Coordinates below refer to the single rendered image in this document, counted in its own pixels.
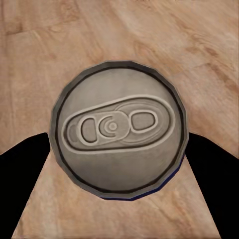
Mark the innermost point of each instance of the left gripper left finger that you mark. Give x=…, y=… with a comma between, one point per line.
x=20, y=168

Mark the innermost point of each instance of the can of soda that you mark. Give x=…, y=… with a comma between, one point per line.
x=119, y=130

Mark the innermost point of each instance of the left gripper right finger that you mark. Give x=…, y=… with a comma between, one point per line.
x=217, y=173

